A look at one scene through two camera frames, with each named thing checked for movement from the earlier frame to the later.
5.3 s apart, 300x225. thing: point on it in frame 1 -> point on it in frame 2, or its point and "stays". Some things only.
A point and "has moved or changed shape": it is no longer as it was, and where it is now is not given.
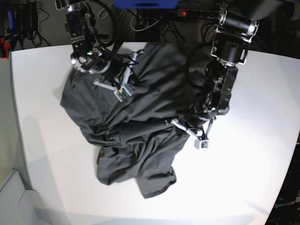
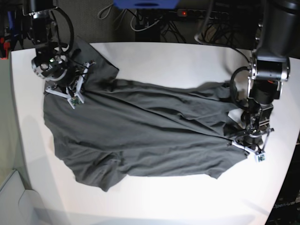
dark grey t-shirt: x=135 y=138 has moved or changed shape
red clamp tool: x=6 y=46 stays
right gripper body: x=198 y=115 -> x=255 y=135
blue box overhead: x=147 y=4 stays
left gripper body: x=94 y=62 -> x=57 y=68
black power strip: x=208 y=13 stays
